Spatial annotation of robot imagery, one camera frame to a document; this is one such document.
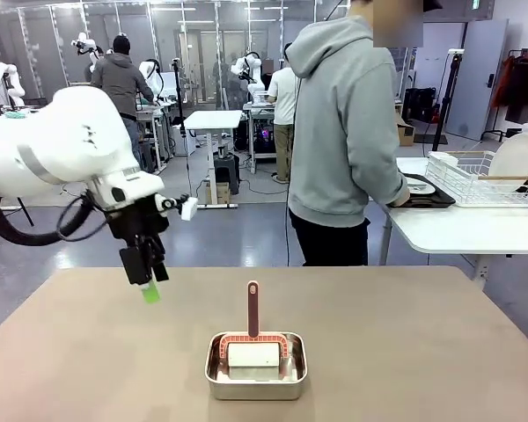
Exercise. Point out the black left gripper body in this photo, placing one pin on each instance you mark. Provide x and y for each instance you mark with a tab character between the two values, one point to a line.
136	220

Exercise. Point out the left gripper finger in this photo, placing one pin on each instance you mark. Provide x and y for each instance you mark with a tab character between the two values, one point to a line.
160	271
134	266

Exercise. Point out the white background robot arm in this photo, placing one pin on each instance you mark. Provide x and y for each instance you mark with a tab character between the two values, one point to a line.
6	74
87	44
151	77
245	68

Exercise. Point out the person's right forearm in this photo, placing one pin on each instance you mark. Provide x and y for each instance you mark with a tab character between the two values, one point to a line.
385	176

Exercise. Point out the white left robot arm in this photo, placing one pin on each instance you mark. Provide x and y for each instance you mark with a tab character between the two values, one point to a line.
70	132

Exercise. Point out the person's right hand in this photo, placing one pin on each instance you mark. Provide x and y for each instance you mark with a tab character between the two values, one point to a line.
399	201

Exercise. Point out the small cardboard box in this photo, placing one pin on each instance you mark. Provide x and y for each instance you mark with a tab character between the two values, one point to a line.
222	193

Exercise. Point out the black stool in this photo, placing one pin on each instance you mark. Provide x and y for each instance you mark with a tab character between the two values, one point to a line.
226	169

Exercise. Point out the black folding chair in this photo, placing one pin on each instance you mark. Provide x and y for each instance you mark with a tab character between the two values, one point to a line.
27	215

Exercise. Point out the white work table with legs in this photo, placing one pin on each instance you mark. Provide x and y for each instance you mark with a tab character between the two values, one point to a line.
151	110

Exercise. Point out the white standing desk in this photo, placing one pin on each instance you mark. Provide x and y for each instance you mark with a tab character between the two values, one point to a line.
213	118

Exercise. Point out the person in dark grey hoodie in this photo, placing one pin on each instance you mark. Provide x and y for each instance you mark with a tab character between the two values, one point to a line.
121	79

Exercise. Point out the stainless steel rectangular container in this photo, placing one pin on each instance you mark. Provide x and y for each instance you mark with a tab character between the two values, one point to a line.
255	391

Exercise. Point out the equipment table with computer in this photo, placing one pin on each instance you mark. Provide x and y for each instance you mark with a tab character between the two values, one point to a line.
261	132

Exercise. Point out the person in white shirt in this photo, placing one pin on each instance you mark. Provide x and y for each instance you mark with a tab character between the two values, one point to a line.
282	96

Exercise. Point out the person in light grey hoodie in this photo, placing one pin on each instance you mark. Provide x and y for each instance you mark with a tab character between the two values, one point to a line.
334	110

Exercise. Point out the open cardboard box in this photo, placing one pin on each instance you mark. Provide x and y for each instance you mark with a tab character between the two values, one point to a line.
405	134

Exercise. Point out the black equipment cases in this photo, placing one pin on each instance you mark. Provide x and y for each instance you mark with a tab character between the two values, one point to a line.
420	105

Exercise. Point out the white side table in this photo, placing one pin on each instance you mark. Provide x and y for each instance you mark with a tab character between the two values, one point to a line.
466	228

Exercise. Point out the white plate standing upright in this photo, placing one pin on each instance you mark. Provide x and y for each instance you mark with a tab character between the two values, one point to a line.
512	158

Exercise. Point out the clothes rack with garments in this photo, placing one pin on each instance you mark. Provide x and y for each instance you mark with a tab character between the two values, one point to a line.
525	88

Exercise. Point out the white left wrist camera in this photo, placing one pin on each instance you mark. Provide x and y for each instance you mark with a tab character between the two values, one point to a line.
188	208

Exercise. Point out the black camera tripod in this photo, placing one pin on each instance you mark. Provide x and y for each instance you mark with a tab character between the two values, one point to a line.
179	96

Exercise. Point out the black stand with white camera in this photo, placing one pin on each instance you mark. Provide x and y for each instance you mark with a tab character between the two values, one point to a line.
446	101

